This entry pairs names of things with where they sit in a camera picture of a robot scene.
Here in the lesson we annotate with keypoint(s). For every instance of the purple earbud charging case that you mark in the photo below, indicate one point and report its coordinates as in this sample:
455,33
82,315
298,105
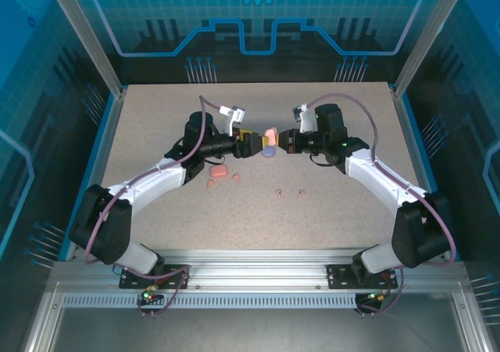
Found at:
268,153

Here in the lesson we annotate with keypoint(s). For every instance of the light pink earbud charging case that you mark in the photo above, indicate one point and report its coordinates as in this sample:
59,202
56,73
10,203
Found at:
269,135

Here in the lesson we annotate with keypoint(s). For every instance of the salmon pink earbud charging case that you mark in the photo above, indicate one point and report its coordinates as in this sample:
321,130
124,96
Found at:
218,171

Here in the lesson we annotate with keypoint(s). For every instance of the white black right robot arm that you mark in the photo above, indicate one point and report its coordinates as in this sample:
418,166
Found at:
375,172

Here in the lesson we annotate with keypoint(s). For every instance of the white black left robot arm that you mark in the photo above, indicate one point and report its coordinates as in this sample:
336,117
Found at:
156,176

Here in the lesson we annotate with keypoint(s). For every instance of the blue table edge strip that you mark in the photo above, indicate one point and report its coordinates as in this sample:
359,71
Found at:
418,133

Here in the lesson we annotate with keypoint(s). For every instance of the aluminium base beam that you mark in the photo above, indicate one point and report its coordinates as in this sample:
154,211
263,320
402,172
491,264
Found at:
254,266

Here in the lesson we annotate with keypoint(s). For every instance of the small LED circuit board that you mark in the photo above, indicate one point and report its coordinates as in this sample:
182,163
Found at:
377,298
148,295

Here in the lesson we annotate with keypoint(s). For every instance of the grey metal shelf panel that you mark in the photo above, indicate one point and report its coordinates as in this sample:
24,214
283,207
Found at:
254,332

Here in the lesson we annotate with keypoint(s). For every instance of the aluminium frame post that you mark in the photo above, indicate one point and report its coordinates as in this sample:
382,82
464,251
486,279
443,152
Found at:
86,36
429,36

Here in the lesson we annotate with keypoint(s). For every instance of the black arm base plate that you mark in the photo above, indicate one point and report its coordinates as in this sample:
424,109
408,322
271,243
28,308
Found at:
129,279
340,276

